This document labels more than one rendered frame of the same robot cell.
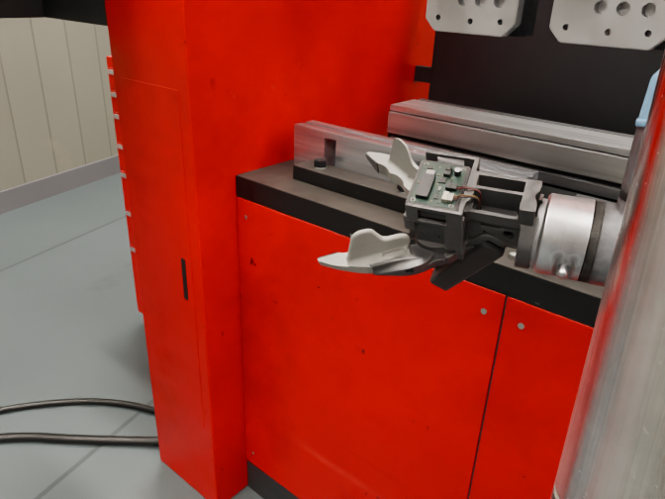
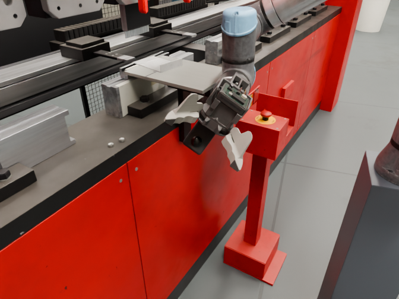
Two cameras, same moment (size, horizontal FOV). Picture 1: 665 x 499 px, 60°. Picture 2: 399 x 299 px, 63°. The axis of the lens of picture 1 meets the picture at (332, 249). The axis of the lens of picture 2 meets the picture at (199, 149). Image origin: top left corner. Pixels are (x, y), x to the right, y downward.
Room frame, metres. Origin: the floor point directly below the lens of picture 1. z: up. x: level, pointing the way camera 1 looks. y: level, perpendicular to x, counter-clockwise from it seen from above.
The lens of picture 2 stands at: (0.64, 0.45, 1.32)
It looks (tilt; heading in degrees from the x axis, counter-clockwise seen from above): 33 degrees down; 263
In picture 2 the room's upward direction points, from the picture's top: straight up
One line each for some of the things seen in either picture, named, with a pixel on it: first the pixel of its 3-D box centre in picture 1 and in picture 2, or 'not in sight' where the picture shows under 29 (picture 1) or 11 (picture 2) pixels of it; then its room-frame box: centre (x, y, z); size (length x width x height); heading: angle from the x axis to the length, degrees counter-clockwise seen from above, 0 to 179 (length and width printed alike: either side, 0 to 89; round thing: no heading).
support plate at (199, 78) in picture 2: not in sight; (180, 72); (0.58, -0.45, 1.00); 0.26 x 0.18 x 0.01; 141
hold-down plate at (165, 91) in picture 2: not in sight; (165, 95); (0.63, -0.54, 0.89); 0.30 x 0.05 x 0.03; 51
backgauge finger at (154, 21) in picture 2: not in sight; (167, 29); (0.60, -0.92, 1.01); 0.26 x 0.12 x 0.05; 141
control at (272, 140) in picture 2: not in sight; (266, 121); (0.26, -0.58, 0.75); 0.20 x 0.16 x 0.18; 53
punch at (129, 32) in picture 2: not in sight; (136, 17); (0.70, -0.55, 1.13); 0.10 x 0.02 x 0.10; 51
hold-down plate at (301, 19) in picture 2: not in sight; (300, 20); (-0.23, -1.60, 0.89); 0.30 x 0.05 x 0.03; 51
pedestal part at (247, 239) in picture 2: not in sight; (257, 196); (0.26, -0.58, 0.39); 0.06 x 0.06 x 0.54; 53
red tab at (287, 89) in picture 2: not in sight; (287, 89); (-0.07, -1.24, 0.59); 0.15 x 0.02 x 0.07; 51
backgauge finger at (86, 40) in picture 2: not in sight; (101, 50); (0.83, -0.65, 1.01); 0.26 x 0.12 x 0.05; 141
